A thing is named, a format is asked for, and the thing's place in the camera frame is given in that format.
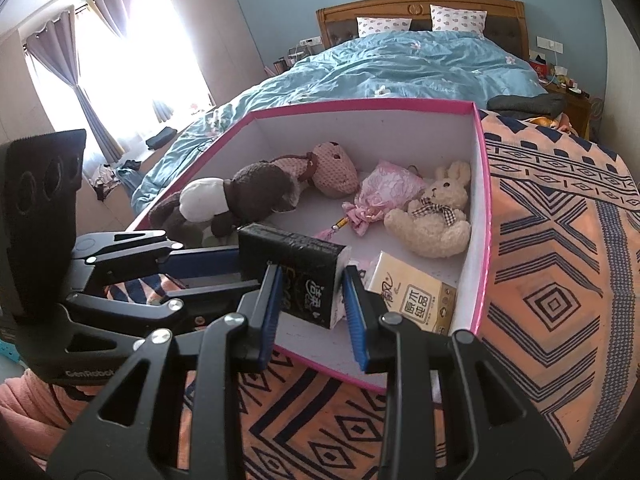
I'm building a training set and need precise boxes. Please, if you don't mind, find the yellow tissue pack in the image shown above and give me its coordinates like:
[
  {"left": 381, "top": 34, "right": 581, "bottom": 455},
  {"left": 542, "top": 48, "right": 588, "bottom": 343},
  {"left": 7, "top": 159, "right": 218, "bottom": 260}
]
[{"left": 364, "top": 251, "right": 458, "bottom": 336}]

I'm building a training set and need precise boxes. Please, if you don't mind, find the pink crochet bear toy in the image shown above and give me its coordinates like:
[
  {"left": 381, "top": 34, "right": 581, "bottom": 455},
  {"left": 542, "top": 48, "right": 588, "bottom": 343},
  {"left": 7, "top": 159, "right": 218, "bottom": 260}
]
[{"left": 270, "top": 141, "right": 360, "bottom": 200}]

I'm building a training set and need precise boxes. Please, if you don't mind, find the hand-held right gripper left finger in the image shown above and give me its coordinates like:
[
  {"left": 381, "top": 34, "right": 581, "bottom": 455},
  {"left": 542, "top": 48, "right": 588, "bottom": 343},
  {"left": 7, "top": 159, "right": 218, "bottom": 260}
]
[{"left": 47, "top": 264, "right": 285, "bottom": 480}]

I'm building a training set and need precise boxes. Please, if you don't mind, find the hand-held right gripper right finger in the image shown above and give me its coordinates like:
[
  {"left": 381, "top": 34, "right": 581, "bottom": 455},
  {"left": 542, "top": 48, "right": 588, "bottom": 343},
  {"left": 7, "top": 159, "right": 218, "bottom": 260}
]
[{"left": 341, "top": 265, "right": 561, "bottom": 480}]

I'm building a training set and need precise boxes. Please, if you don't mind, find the pile of clothes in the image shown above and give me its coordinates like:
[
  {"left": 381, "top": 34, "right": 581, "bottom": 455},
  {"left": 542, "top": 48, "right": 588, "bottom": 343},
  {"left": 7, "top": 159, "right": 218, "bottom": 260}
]
[{"left": 90, "top": 160, "right": 146, "bottom": 201}]

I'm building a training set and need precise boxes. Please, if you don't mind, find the blue duvet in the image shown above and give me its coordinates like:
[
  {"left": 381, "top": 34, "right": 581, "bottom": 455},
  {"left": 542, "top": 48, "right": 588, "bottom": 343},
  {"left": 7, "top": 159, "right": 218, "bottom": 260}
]
[{"left": 131, "top": 30, "right": 548, "bottom": 213}]

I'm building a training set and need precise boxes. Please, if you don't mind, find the pink fabric sachet pouch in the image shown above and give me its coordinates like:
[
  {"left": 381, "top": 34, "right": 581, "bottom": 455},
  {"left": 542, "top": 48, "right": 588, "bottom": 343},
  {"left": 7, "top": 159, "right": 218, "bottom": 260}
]
[{"left": 315, "top": 160, "right": 426, "bottom": 241}]

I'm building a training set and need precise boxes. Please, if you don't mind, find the pink fleece cloth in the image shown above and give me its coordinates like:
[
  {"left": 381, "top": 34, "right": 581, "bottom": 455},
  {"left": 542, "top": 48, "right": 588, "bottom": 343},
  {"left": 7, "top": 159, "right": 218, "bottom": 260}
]
[{"left": 0, "top": 367, "right": 106, "bottom": 461}]

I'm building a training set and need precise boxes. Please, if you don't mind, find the wooden headboard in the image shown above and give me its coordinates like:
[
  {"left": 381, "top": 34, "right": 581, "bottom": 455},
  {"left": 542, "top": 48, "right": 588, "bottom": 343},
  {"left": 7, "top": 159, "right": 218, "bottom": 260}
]
[{"left": 316, "top": 0, "right": 530, "bottom": 61}]

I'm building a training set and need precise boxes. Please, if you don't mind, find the folded dark garment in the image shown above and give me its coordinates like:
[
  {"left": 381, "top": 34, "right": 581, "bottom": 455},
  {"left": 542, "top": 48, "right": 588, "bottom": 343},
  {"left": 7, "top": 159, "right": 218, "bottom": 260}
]
[{"left": 146, "top": 128, "right": 177, "bottom": 150}]

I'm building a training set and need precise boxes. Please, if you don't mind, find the purple curtain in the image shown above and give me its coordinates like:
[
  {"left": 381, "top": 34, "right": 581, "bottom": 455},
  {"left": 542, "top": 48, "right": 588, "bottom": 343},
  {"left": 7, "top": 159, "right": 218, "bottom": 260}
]
[
  {"left": 85, "top": 0, "right": 176, "bottom": 123},
  {"left": 22, "top": 20, "right": 126, "bottom": 161}
]

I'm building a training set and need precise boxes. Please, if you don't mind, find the black tissue pack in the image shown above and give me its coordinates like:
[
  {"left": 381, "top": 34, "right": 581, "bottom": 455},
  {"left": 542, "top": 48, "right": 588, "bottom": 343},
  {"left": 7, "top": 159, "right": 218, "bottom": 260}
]
[{"left": 237, "top": 222, "right": 350, "bottom": 331}]

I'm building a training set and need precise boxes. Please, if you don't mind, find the dark grey cloth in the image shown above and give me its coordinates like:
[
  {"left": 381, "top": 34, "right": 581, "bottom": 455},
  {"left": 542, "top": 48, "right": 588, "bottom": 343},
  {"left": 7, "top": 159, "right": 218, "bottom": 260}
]
[{"left": 486, "top": 94, "right": 566, "bottom": 121}]

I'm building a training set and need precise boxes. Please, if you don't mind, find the wooden nightstand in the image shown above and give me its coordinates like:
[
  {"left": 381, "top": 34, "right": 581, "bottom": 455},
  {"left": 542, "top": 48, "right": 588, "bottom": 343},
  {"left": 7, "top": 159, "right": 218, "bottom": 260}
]
[{"left": 542, "top": 82, "right": 591, "bottom": 136}]

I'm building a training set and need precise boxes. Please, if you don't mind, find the blue plastic crate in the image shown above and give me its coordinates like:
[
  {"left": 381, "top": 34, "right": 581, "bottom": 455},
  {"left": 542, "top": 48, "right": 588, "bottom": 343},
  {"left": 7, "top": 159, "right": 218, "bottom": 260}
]
[{"left": 0, "top": 327, "right": 23, "bottom": 363}]

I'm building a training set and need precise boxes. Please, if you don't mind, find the cream bunny plush toy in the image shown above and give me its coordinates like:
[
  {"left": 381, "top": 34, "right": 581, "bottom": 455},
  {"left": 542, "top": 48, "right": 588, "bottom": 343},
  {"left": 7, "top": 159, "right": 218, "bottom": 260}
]
[{"left": 384, "top": 160, "right": 473, "bottom": 259}]

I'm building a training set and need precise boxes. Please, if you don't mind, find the pink cardboard box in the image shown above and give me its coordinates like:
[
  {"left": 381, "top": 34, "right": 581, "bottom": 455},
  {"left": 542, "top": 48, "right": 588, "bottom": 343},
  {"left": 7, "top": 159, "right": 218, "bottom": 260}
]
[{"left": 127, "top": 99, "right": 493, "bottom": 395}]

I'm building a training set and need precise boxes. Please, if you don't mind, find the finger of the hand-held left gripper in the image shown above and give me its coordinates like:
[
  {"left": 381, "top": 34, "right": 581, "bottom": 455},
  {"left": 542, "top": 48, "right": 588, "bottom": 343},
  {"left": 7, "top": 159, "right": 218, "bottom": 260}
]
[
  {"left": 65, "top": 280, "right": 261, "bottom": 338},
  {"left": 72, "top": 230, "right": 241, "bottom": 286}
]

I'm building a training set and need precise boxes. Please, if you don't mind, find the white patterned pillow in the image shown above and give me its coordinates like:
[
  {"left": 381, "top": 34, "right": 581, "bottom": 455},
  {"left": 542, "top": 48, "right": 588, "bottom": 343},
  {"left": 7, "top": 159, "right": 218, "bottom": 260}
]
[
  {"left": 430, "top": 5, "right": 488, "bottom": 36},
  {"left": 356, "top": 16, "right": 412, "bottom": 38}
]

